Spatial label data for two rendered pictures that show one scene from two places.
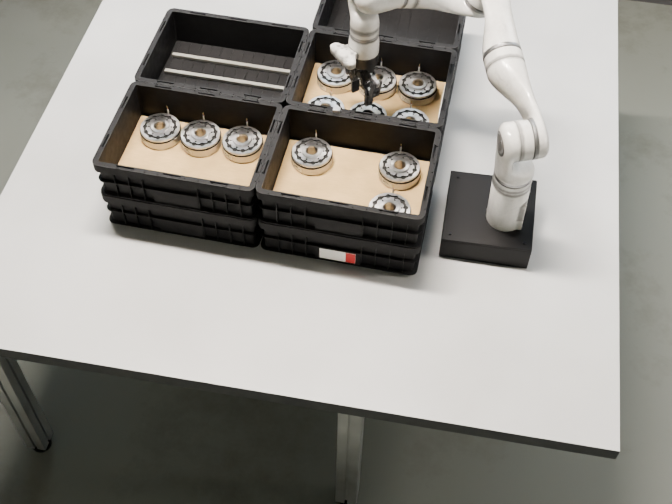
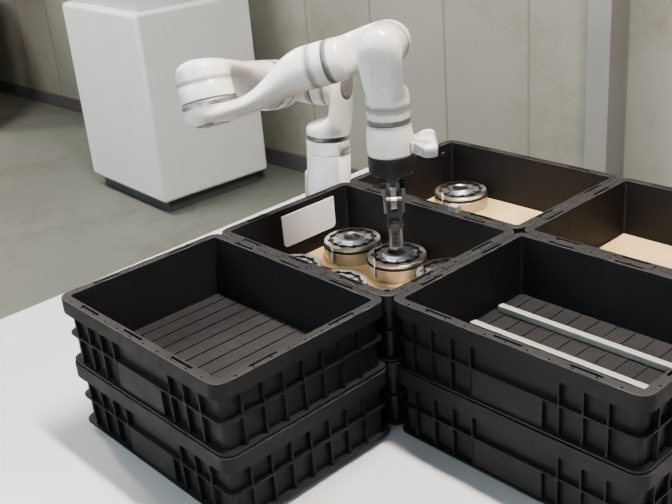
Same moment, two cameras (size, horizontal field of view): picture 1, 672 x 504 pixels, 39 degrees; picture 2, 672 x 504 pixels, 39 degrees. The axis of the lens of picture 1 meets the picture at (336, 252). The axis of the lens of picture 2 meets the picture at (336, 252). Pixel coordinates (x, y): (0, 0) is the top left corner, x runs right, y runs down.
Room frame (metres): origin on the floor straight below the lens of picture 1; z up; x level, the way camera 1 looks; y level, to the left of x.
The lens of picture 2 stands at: (2.99, 0.76, 1.54)
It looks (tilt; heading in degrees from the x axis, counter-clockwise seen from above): 24 degrees down; 218
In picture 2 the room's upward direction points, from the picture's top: 5 degrees counter-clockwise
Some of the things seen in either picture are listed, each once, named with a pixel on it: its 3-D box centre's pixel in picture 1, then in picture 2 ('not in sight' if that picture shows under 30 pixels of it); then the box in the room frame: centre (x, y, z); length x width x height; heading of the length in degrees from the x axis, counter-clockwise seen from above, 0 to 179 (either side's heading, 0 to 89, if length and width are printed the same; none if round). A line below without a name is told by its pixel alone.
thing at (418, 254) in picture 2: (367, 115); (396, 255); (1.75, -0.07, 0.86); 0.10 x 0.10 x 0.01
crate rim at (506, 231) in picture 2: (373, 79); (363, 237); (1.83, -0.09, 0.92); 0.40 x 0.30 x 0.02; 79
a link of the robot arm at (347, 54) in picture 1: (357, 43); (401, 132); (1.77, -0.04, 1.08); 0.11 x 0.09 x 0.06; 124
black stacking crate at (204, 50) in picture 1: (225, 71); (571, 340); (1.90, 0.30, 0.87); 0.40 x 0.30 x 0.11; 79
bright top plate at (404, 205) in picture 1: (389, 209); (460, 190); (1.44, -0.13, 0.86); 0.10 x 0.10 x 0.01
